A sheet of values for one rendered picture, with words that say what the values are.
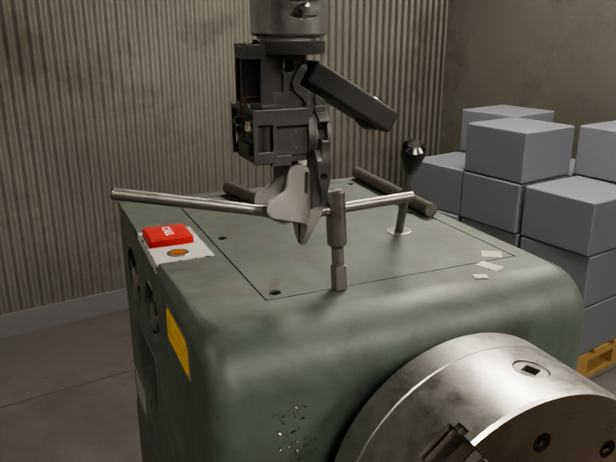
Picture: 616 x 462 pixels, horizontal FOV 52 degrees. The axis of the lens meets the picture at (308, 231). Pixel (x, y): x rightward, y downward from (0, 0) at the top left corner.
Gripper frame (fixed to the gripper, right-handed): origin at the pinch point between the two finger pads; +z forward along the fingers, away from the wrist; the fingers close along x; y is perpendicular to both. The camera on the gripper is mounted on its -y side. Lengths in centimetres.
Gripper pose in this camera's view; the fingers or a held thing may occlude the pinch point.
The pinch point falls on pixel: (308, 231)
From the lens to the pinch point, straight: 69.6
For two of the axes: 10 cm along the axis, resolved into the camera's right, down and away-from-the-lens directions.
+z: 0.0, 9.5, 3.1
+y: -9.1, 1.2, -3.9
